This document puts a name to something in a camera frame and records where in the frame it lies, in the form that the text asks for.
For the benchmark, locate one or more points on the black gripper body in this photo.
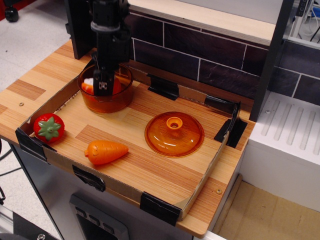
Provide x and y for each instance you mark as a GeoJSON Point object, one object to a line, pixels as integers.
{"type": "Point", "coordinates": [113, 45]}

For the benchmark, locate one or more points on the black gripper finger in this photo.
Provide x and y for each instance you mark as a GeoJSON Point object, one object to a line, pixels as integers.
{"type": "Point", "coordinates": [96, 82]}
{"type": "Point", "coordinates": [106, 83]}

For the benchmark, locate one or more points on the salmon sushi toy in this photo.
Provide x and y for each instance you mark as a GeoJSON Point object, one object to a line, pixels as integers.
{"type": "Point", "coordinates": [87, 86]}

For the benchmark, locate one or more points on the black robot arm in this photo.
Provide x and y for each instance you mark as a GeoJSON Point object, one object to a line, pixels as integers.
{"type": "Point", "coordinates": [109, 13]}

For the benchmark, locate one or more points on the orange transparent pot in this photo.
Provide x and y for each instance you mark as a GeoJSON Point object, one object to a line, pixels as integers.
{"type": "Point", "coordinates": [112, 103]}

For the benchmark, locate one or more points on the orange transparent pot lid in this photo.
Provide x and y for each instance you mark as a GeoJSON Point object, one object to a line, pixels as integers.
{"type": "Point", "coordinates": [174, 134]}

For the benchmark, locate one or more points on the cardboard fence with black tape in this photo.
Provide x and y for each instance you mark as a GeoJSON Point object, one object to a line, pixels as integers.
{"type": "Point", "coordinates": [50, 87]}

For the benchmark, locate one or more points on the red toy strawberry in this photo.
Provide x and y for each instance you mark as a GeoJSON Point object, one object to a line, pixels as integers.
{"type": "Point", "coordinates": [49, 128]}

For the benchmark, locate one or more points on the orange toy carrot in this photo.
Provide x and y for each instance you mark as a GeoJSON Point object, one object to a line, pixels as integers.
{"type": "Point", "coordinates": [100, 152]}

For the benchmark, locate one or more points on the wooden shelf ledge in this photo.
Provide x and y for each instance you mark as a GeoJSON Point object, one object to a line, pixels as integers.
{"type": "Point", "coordinates": [223, 23]}

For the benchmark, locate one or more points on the black caster wheel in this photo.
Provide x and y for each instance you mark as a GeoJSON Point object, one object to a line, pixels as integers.
{"type": "Point", "coordinates": [11, 14]}

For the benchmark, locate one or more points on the grey toy oven front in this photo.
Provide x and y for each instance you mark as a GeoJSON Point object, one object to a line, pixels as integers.
{"type": "Point", "coordinates": [95, 224]}

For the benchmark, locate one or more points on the white toy sink drainer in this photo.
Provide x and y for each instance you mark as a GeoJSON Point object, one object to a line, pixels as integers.
{"type": "Point", "coordinates": [282, 155]}

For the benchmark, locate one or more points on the black vertical post left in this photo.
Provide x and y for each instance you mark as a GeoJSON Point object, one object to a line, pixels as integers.
{"type": "Point", "coordinates": [79, 19]}

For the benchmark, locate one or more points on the dark vertical post right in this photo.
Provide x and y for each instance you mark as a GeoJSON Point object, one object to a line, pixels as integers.
{"type": "Point", "coordinates": [281, 33]}

